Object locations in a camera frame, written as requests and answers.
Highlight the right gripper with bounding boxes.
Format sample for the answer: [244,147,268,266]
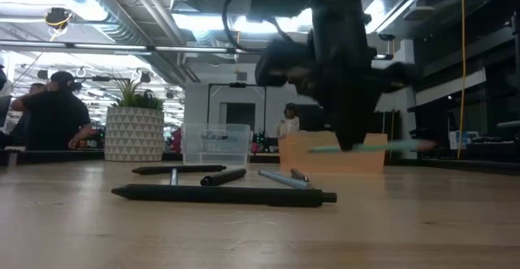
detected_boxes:
[308,33,419,153]

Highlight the orange translucent plastic bin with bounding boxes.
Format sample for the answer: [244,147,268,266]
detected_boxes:
[278,130,388,176]

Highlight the person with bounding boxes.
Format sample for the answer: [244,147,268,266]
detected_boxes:
[11,70,93,152]
[275,102,301,138]
[28,82,46,98]

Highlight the blue white box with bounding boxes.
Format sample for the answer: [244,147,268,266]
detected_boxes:
[448,130,479,151]

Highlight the clear plastic bin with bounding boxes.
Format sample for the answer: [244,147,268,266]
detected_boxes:
[180,123,252,168]

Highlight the green plant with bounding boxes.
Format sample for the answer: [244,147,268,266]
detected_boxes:
[108,76,165,111]

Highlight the white patterned plant pot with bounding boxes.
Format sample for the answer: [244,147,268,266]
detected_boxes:
[104,106,166,163]

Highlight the long ceiling light bar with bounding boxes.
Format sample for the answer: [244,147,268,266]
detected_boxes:
[0,40,394,61]

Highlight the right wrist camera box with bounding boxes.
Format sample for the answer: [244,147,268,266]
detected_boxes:
[254,39,314,88]

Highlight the black gantry frame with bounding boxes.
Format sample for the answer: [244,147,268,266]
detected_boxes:
[206,82,268,138]

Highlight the thick yellow cable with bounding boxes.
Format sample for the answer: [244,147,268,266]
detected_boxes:
[456,0,469,160]

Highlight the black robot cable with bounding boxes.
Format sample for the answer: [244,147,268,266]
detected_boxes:
[221,0,247,50]

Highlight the silver ceiling duct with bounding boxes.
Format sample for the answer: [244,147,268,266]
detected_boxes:
[34,0,202,87]

